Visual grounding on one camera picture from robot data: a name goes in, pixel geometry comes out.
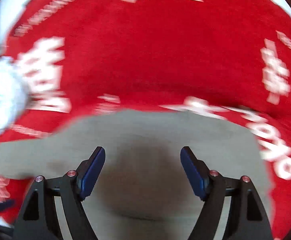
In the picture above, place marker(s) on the grey small garment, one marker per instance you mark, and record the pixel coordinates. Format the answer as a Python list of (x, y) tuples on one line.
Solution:
[(140, 135)]

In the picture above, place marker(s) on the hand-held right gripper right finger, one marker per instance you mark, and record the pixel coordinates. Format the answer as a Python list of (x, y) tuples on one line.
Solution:
[(193, 172)]

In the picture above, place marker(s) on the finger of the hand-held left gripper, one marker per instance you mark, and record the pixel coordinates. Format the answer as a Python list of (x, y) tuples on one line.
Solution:
[(0, 206)]

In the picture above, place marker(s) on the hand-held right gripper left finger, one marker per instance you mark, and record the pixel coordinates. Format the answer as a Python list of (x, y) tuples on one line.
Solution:
[(93, 172)]

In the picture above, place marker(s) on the white patterned cloth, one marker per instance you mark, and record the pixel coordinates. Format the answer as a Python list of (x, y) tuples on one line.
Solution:
[(3, 92)]

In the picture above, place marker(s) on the red printed blanket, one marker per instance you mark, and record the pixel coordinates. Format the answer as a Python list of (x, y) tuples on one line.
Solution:
[(148, 42)]

